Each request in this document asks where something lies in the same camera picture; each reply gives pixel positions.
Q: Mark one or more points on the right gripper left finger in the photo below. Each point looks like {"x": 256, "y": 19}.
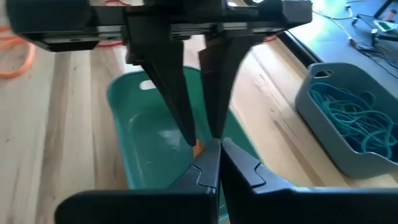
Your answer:
{"x": 186, "y": 205}

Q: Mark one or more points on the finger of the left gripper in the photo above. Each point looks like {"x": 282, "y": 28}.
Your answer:
{"x": 161, "y": 68}
{"x": 224, "y": 77}

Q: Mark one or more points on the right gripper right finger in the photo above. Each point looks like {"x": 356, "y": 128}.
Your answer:
{"x": 264, "y": 205}

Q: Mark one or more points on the wide blue rubber band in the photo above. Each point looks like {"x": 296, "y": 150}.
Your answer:
{"x": 323, "y": 102}

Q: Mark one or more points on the green plastic basket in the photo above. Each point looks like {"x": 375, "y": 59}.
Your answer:
{"x": 146, "y": 140}

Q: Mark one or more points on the blue-grey plastic basket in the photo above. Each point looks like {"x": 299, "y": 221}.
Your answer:
{"x": 326, "y": 140}

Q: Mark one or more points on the black knob clamp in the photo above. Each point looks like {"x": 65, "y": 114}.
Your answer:
{"x": 356, "y": 20}

